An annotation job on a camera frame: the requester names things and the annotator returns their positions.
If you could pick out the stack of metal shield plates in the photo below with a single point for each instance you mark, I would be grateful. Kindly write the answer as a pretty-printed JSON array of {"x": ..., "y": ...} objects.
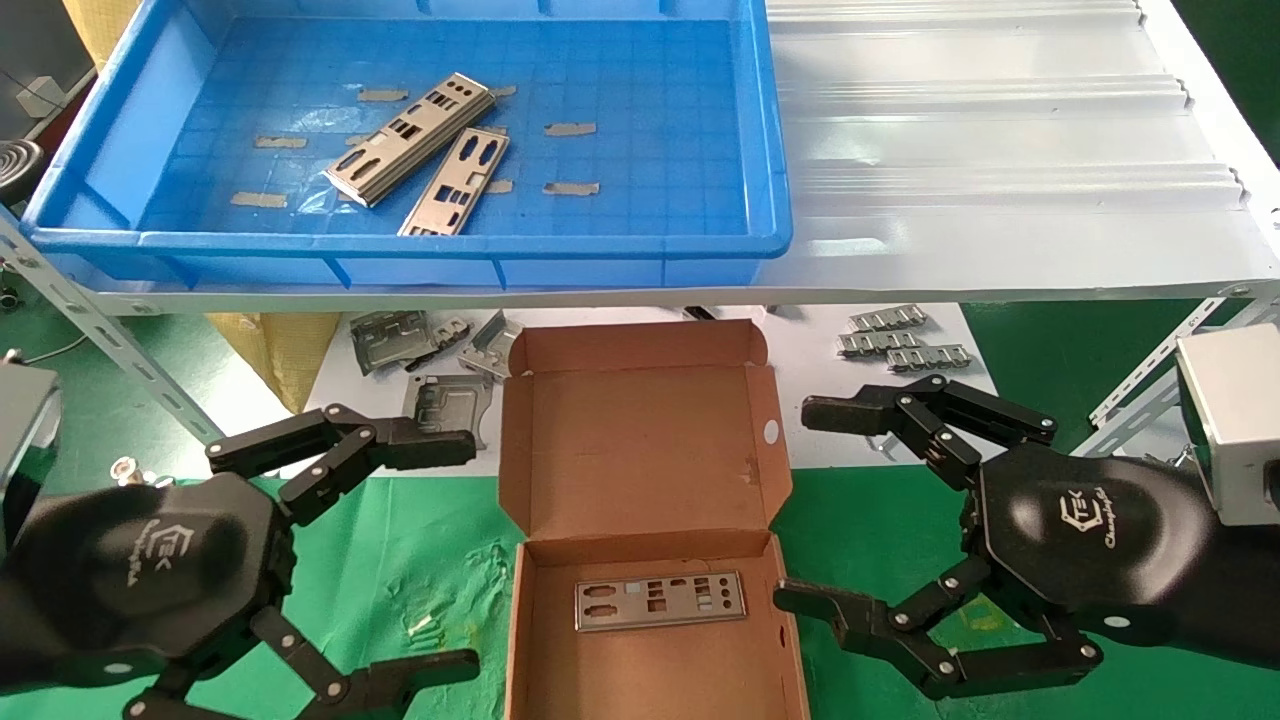
[{"x": 425, "y": 140}]

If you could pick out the grey stamped metal bracket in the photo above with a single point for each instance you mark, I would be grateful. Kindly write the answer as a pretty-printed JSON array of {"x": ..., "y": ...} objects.
[
  {"x": 450, "y": 395},
  {"x": 488, "y": 345},
  {"x": 390, "y": 340}
]

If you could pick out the green cloth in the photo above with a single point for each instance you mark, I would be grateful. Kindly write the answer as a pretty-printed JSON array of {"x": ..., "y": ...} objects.
[{"x": 420, "y": 560}]

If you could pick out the white paper sheet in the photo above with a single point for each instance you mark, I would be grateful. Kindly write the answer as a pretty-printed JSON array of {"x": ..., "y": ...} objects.
[{"x": 815, "y": 365}]

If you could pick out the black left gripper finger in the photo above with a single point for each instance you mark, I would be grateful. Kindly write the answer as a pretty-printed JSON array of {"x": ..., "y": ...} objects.
[{"x": 420, "y": 445}]

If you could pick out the grey slotted angle shelf brace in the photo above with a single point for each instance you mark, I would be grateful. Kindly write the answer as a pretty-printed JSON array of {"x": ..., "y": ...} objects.
[{"x": 1150, "y": 370}]

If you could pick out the silver toothed metal strip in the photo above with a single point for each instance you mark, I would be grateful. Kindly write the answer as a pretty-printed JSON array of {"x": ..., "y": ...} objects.
[
  {"x": 930, "y": 358},
  {"x": 888, "y": 318},
  {"x": 878, "y": 343}
]

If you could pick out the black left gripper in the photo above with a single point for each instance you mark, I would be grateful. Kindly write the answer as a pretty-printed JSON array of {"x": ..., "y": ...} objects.
[{"x": 150, "y": 570}]

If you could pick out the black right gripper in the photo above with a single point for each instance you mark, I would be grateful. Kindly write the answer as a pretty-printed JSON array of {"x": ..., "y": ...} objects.
[{"x": 1100, "y": 540}]

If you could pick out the black coiled object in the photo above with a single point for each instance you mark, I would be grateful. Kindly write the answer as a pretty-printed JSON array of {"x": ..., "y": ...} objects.
[{"x": 20, "y": 170}]

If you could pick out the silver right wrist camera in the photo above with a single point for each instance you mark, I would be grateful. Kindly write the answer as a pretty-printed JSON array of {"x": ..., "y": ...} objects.
[{"x": 1235, "y": 420}]

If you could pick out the metal shield plate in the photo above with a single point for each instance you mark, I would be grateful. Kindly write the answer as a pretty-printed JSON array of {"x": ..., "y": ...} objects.
[
  {"x": 472, "y": 172},
  {"x": 625, "y": 615}
]

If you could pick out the small metal staple strip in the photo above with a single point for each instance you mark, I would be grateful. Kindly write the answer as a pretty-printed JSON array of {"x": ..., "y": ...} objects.
[{"x": 422, "y": 625}]

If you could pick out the silver metal clip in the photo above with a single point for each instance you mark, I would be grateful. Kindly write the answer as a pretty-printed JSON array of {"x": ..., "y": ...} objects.
[{"x": 135, "y": 470}]

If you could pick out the yellow woven sack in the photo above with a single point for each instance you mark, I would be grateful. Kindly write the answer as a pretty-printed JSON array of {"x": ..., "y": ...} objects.
[
  {"x": 280, "y": 350},
  {"x": 95, "y": 25}
]

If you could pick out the blue plastic tray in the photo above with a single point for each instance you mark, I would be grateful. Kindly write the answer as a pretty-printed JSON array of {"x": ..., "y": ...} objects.
[{"x": 650, "y": 200}]

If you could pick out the grey slotted angle shelf leg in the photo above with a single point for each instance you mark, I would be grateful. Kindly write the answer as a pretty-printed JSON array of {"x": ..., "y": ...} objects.
[{"x": 100, "y": 325}]

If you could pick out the open brown cardboard box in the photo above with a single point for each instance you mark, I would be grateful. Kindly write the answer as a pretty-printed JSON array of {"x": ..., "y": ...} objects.
[{"x": 640, "y": 450}]

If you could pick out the small white box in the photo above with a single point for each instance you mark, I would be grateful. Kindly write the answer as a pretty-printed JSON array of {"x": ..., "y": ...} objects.
[{"x": 40, "y": 95}]

